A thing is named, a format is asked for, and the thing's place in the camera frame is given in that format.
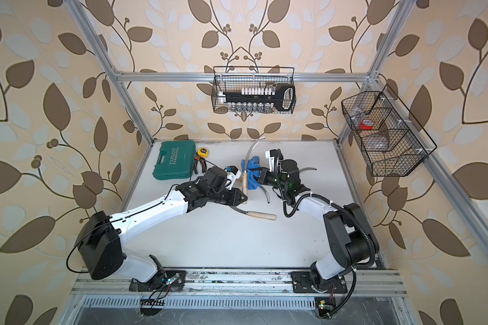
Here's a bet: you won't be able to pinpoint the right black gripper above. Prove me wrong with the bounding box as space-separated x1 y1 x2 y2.
249 167 290 192

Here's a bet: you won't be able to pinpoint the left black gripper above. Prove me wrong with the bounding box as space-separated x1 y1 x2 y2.
206 186 249 207

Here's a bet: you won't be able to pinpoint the sickle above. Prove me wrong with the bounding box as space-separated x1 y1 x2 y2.
258 185 271 204
231 207 277 221
241 136 265 196
299 167 317 173

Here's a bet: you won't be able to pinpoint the blue grey microfiber rag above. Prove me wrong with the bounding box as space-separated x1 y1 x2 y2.
241 156 261 190

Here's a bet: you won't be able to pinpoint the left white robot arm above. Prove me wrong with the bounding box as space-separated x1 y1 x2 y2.
74 166 248 283

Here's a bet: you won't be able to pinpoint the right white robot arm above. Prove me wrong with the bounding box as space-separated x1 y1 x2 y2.
253 159 380 292

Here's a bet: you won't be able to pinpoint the yellow tape measure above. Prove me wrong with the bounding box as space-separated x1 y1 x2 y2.
197 148 209 158

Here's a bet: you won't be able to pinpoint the green plastic tool case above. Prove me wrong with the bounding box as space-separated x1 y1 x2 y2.
153 140 197 180

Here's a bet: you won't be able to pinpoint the red item in basket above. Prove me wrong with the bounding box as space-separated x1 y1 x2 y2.
359 119 375 131

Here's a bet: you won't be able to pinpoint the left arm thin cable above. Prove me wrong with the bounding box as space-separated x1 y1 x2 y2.
158 156 229 212

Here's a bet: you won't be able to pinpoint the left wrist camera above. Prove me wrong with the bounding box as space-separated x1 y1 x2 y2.
225 166 242 190

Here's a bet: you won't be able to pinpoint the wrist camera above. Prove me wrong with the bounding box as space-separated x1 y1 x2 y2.
225 166 242 190
265 149 283 173

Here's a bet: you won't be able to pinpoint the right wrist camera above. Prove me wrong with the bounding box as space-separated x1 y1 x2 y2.
265 149 283 173

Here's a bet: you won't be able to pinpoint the red handled pliers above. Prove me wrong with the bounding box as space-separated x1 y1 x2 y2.
192 155 207 175

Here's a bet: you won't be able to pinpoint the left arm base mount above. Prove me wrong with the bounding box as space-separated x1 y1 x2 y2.
129 255 187 292

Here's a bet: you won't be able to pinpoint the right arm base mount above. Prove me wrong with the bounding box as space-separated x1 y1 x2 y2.
290 270 348 295

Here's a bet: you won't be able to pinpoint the rear black wire basket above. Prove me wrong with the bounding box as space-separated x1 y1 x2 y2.
211 65 296 115

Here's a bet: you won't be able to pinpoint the black wire basket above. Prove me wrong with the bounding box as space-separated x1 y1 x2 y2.
341 85 437 177
211 65 296 115

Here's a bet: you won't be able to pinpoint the right black wire basket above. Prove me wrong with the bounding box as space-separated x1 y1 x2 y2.
341 85 437 177

